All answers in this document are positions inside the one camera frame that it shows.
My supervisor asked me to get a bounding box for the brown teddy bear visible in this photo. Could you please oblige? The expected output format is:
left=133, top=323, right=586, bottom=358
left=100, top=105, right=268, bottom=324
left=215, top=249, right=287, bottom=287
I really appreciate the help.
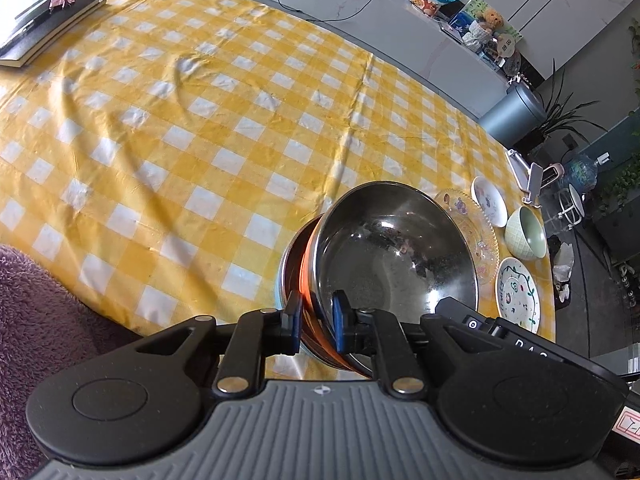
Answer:
left=472, top=7, right=504, bottom=36

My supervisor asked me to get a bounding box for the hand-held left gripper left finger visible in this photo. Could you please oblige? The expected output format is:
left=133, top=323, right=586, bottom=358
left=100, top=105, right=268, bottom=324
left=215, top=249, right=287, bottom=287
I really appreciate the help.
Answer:
left=132, top=291, right=304, bottom=397

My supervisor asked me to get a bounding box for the white low cabinet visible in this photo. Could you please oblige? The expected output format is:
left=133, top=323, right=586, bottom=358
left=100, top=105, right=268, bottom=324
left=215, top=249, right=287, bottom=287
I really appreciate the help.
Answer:
left=227, top=0, right=546, bottom=121

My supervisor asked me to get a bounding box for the black book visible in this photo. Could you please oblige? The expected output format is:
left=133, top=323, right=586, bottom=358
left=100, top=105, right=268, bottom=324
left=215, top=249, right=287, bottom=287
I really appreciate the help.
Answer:
left=0, top=0, right=108, bottom=69

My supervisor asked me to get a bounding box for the pale green ceramic bowl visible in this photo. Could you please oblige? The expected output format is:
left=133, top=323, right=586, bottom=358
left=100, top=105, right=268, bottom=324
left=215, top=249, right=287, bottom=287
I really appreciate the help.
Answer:
left=504, top=205, right=547, bottom=260

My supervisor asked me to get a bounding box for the white plastic bag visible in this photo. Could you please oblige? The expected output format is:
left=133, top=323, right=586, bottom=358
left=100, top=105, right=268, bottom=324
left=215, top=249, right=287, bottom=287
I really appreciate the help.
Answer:
left=550, top=242, right=576, bottom=282

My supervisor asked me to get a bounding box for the small white floral plate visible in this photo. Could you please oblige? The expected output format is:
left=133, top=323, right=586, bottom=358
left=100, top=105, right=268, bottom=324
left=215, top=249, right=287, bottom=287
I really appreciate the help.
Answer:
left=471, top=176, right=509, bottom=228

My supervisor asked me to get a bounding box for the teal partition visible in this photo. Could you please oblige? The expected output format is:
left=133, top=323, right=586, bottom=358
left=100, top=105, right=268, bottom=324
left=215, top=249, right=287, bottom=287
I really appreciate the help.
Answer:
left=575, top=110, right=640, bottom=171

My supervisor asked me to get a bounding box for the long-leaf potted plant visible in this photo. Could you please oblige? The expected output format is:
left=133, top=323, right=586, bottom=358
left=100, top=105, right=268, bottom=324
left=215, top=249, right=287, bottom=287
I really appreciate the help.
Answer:
left=535, top=59, right=607, bottom=157

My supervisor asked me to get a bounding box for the hanging vine plant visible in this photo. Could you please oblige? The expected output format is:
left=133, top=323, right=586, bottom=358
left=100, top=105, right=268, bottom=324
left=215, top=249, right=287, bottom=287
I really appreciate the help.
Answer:
left=627, top=22, right=640, bottom=77

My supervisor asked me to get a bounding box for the white round stand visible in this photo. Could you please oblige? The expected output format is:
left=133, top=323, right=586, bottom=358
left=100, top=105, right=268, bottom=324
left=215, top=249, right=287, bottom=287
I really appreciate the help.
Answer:
left=555, top=182, right=587, bottom=229

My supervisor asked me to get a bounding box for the grey book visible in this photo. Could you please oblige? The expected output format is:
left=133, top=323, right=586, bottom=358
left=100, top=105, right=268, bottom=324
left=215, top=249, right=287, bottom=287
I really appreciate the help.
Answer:
left=0, top=0, right=67, bottom=50

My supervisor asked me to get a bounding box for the clear glass floral plate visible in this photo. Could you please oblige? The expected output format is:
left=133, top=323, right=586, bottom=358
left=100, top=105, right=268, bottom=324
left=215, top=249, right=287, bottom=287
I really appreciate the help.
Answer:
left=432, top=188, right=501, bottom=281

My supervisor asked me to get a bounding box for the purple fleece blanket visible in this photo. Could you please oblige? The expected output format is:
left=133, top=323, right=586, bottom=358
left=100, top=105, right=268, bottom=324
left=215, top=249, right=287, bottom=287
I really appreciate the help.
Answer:
left=0, top=244, right=151, bottom=480

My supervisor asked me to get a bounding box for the yellow checkered tablecloth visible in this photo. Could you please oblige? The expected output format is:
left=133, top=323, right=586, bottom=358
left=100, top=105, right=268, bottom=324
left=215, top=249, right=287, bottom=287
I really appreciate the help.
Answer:
left=0, top=0, right=558, bottom=381

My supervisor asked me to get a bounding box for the grey trash can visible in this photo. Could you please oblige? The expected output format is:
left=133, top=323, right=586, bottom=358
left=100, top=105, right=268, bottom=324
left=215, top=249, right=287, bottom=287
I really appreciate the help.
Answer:
left=477, top=82, right=546, bottom=154

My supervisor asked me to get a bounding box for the blue water bottle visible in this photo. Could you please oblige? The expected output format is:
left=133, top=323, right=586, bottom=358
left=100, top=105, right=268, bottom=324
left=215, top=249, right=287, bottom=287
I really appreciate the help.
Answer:
left=565, top=152, right=602, bottom=194

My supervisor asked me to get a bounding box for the orange stainless steel bowl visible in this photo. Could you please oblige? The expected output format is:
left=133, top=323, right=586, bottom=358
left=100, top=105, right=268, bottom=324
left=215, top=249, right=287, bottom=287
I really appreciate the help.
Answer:
left=300, top=181, right=480, bottom=376

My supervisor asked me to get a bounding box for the white plate with vine pattern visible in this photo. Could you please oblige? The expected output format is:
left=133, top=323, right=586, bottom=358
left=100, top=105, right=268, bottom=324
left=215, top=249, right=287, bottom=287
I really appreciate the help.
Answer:
left=495, top=257, right=542, bottom=333

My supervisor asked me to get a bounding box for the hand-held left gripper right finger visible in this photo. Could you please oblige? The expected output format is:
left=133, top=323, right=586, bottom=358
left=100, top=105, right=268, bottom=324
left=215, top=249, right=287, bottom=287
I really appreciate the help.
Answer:
left=331, top=289, right=496, bottom=397

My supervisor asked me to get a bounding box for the white clamp desk lamp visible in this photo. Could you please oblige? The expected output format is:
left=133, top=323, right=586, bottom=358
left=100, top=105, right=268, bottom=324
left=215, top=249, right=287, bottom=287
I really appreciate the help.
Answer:
left=505, top=149, right=544, bottom=211

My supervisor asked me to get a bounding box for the green ivy plant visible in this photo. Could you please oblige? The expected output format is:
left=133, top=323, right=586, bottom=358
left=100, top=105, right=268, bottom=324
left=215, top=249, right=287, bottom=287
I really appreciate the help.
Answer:
left=595, top=150, right=640, bottom=217

